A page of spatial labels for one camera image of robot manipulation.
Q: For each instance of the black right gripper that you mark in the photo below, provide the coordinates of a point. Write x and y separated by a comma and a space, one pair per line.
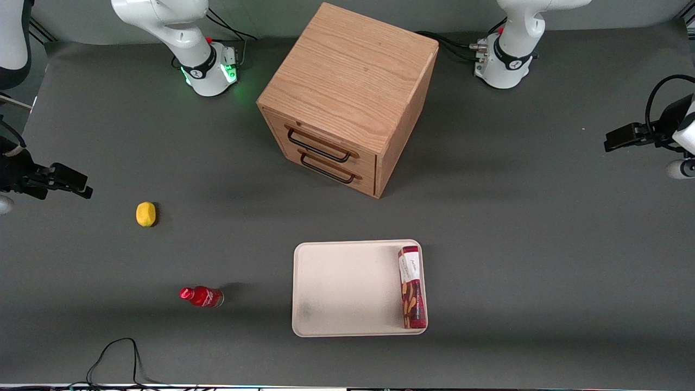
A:
16, 169

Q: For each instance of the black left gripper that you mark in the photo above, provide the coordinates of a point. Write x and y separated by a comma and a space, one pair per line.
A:
667, 124

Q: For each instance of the red cookie box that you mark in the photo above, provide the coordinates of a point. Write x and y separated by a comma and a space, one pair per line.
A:
412, 288

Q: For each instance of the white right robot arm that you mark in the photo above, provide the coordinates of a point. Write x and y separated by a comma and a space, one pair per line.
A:
179, 32

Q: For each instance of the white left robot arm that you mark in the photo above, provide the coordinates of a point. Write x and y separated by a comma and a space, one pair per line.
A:
510, 54

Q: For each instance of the beige plastic tray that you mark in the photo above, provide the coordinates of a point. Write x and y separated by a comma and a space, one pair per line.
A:
347, 288

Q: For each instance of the yellow lemon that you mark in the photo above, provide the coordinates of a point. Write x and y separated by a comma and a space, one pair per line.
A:
145, 214

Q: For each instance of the red plastic drink bottle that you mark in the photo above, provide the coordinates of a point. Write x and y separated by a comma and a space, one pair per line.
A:
203, 296

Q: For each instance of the dark grey table mat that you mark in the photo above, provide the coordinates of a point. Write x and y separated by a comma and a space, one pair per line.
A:
488, 271

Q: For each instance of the wooden drawer front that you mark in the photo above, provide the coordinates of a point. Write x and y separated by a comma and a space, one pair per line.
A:
326, 140
339, 176

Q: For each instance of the wooden drawer cabinet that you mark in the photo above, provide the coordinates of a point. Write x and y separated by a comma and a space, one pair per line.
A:
353, 81

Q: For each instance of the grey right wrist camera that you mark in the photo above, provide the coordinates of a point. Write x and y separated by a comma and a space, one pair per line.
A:
4, 204

